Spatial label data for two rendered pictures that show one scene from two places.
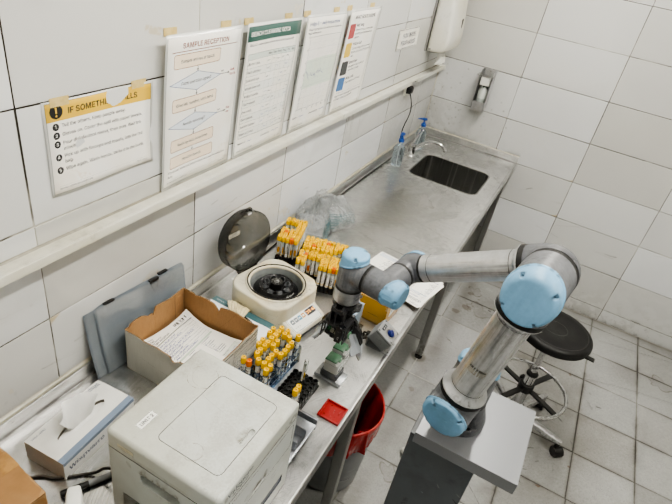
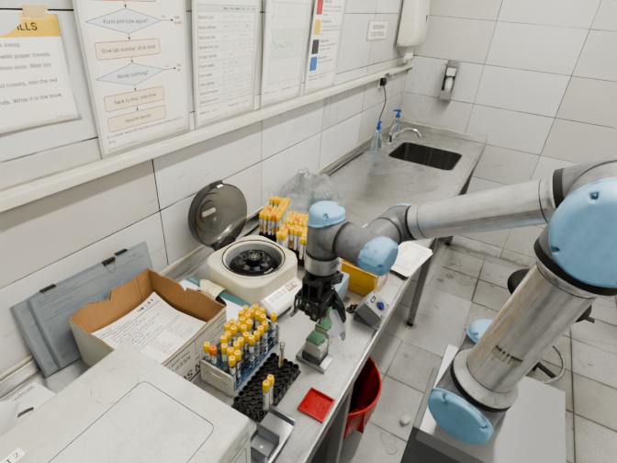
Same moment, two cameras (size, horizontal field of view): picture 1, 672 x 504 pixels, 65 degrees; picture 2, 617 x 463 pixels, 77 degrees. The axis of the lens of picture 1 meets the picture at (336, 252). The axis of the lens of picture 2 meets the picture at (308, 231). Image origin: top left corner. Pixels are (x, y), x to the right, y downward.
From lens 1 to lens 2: 58 cm
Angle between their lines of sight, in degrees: 5
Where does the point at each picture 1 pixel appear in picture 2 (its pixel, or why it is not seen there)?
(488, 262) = (507, 200)
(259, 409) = (186, 434)
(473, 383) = (502, 373)
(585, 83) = (546, 61)
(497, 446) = (526, 444)
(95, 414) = not seen: hidden behind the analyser
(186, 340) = (149, 327)
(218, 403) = (126, 427)
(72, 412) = not seen: outside the picture
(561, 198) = (530, 171)
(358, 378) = (346, 359)
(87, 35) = not seen: outside the picture
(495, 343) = (539, 315)
